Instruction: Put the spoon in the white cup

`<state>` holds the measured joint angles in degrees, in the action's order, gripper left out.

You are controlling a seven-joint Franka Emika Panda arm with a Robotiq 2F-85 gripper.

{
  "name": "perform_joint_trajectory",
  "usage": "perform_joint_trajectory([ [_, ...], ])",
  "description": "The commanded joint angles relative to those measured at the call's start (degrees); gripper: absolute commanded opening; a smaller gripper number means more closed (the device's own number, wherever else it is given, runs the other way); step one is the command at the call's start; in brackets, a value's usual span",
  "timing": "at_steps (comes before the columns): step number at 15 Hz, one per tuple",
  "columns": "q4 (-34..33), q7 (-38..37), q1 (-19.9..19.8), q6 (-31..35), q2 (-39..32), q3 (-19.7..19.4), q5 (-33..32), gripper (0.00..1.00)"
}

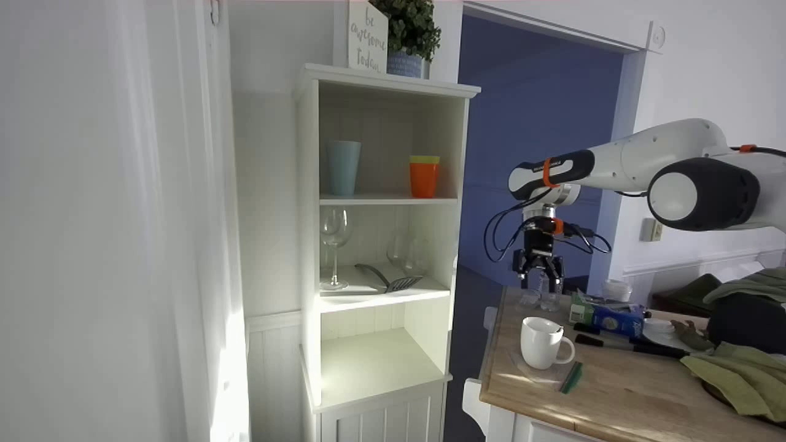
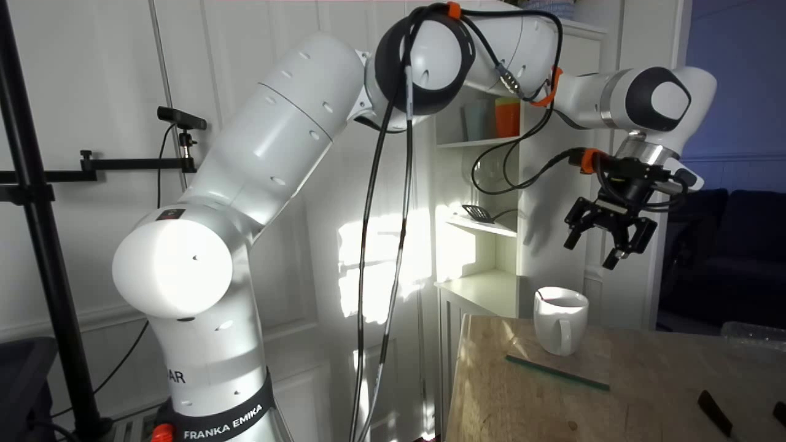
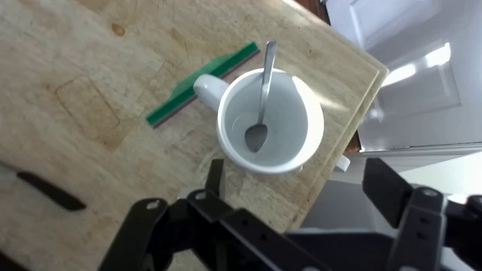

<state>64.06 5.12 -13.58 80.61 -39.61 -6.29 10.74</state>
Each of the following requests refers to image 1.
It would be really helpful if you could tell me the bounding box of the small clear wine glass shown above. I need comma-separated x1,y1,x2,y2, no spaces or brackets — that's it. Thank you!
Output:
383,232,417,277

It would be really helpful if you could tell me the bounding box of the green stick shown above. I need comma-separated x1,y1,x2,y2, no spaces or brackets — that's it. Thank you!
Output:
557,358,587,399

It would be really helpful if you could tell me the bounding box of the black utensil on shelf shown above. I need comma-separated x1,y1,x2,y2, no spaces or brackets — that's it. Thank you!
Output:
351,261,427,294

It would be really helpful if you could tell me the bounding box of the black fabric object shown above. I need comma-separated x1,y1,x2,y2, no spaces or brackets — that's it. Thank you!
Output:
705,289,786,357

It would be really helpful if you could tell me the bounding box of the blue green cardboard box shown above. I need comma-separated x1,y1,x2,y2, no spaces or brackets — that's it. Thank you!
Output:
567,294,651,342

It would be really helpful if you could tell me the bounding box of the black looped gripper cable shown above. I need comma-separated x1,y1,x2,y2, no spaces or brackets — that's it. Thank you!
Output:
481,200,616,266

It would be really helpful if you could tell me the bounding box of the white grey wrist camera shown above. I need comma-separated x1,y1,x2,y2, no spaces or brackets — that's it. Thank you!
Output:
523,184,583,211

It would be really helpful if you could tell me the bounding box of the white shelf cabinet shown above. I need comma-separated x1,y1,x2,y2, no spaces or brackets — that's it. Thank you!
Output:
294,62,484,442

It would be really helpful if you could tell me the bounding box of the white lettered sign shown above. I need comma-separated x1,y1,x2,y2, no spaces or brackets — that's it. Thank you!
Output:
345,0,394,76

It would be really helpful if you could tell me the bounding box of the blue plant pot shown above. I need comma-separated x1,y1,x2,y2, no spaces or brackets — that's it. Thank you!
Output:
387,49,430,82

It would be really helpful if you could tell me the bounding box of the olive green cloth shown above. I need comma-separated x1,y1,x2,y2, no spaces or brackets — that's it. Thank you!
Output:
678,340,786,428

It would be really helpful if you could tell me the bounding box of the tall clear wine glass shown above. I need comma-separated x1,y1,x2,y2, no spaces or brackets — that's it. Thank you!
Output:
317,205,353,292

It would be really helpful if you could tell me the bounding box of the teal plastic cup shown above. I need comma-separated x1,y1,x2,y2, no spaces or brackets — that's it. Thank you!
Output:
326,138,363,201

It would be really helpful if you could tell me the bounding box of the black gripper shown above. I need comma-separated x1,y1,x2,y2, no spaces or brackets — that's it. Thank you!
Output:
516,219,570,298

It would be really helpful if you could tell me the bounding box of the white wall outlet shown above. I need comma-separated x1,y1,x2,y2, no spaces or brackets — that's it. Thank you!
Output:
637,216,667,246

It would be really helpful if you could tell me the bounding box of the white ceramic cup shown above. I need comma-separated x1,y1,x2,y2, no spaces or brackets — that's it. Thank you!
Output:
519,315,581,373

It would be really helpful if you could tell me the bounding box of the orange plastic cup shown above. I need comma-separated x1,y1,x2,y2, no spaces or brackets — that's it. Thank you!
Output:
409,152,444,201

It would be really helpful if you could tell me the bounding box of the green potted plant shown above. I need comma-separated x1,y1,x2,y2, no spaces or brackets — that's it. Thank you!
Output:
368,0,444,63

